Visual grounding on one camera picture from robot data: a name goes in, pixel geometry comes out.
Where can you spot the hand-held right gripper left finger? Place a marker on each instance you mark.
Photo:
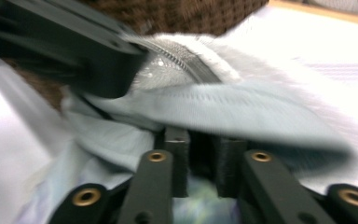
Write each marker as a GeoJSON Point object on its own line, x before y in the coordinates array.
{"type": "Point", "coordinates": [177, 161]}

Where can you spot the brown wicker basket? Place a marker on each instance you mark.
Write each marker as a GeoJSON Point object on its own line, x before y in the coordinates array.
{"type": "Point", "coordinates": [183, 15]}

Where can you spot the white cloth sheet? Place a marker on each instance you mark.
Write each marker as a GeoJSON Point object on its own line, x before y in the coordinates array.
{"type": "Point", "coordinates": [217, 53]}

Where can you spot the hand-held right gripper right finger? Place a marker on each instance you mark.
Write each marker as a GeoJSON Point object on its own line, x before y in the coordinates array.
{"type": "Point", "coordinates": [230, 168]}

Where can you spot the light blue garment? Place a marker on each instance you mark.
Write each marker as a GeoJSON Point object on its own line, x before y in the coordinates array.
{"type": "Point", "coordinates": [230, 105]}

